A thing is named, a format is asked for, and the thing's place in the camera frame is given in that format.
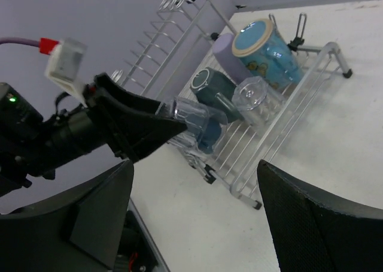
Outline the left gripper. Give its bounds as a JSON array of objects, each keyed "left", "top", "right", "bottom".
[{"left": 41, "top": 73, "right": 187, "bottom": 176}]

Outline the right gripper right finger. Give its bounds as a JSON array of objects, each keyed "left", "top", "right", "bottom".
[{"left": 257, "top": 160, "right": 382, "bottom": 271}]

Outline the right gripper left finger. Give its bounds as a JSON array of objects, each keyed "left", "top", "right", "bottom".
[{"left": 1, "top": 161, "right": 134, "bottom": 271}]

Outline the clear plastic cup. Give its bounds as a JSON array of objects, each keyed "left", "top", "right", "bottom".
[{"left": 156, "top": 96, "right": 228, "bottom": 155}]

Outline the blue mug white interior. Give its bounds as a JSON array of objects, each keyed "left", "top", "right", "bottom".
[{"left": 197, "top": 118, "right": 222, "bottom": 155}]

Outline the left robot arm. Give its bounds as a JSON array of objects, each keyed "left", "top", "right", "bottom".
[{"left": 1, "top": 73, "right": 187, "bottom": 195}]

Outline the lilac plastic cup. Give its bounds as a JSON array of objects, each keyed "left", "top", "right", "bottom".
[{"left": 212, "top": 33, "right": 253, "bottom": 84}]

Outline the light blue patterned mug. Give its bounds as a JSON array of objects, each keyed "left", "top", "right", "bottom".
[{"left": 232, "top": 19, "right": 304, "bottom": 92}]

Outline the metal wire dish rack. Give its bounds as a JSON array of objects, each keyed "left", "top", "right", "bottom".
[{"left": 112, "top": 0, "right": 353, "bottom": 209}]

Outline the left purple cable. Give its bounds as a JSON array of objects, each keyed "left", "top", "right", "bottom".
[{"left": 0, "top": 37, "right": 57, "bottom": 56}]

